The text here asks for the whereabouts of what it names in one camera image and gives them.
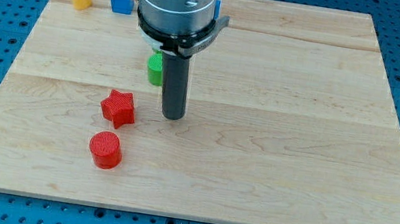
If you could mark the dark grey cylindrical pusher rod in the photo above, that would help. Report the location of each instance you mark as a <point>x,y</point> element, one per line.
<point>175,72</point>

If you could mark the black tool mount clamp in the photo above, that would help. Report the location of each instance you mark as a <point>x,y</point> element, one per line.
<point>182,45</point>

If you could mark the blue block behind arm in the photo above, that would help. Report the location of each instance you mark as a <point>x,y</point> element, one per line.
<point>217,9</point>

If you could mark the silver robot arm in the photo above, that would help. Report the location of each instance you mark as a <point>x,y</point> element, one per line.
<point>179,29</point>

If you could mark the red star block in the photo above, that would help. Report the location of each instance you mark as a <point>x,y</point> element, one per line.
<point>118,108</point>

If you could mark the green cylinder block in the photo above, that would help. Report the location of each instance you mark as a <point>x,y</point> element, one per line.
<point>154,67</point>

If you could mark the blue cube block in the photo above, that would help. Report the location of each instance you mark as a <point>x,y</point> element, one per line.
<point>122,6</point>

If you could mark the red cylinder block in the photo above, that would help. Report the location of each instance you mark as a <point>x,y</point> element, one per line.
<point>105,150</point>

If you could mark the wooden board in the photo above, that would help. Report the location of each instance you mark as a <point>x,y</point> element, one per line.
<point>290,119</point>

